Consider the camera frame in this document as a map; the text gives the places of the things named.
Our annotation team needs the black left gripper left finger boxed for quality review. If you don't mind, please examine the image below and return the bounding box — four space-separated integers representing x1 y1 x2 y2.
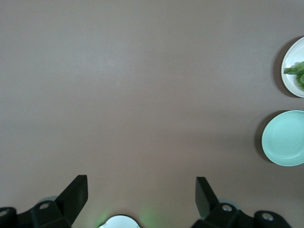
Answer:
0 175 89 228

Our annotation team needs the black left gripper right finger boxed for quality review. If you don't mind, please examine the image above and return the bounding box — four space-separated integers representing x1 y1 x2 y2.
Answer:
190 176 293 228

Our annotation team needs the pale cream round plate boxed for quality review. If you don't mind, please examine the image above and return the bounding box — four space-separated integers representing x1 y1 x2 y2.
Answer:
281 36 304 98

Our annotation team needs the green lettuce leaf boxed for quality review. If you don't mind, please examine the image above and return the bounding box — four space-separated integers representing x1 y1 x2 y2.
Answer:
283 60 304 91

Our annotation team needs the pale green round plate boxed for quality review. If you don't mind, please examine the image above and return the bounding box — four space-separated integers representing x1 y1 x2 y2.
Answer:
261 109 304 167

